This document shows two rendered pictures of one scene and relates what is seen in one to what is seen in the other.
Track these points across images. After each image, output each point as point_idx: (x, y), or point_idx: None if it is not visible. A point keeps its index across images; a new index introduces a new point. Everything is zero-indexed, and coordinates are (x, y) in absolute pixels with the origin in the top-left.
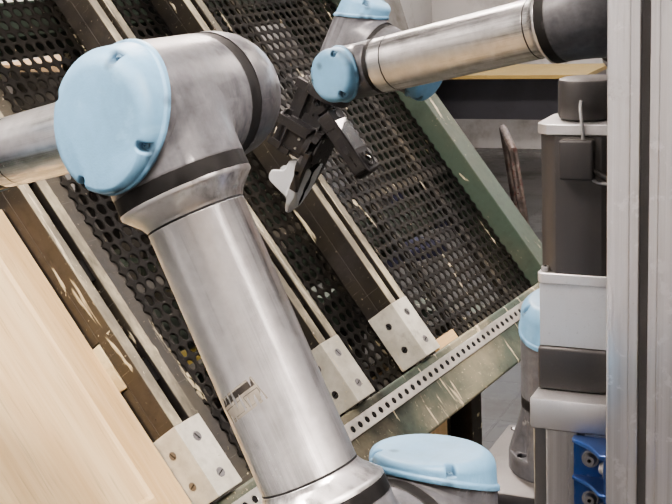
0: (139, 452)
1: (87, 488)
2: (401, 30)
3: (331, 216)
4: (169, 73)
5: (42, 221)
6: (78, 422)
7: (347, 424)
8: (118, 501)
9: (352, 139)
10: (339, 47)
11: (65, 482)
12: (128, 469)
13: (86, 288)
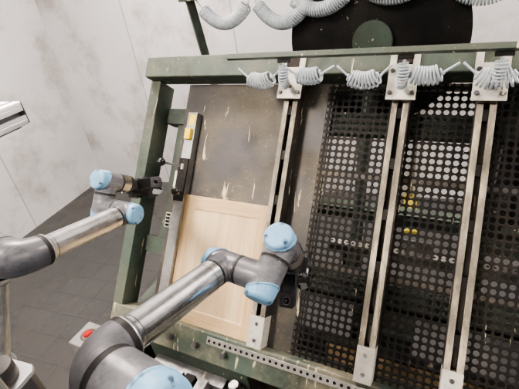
0: (248, 310)
1: (223, 305)
2: (271, 262)
3: (451, 302)
4: None
5: (266, 220)
6: (237, 286)
7: (340, 381)
8: (229, 316)
9: (285, 286)
10: (210, 252)
11: (218, 298)
12: (241, 311)
13: (261, 252)
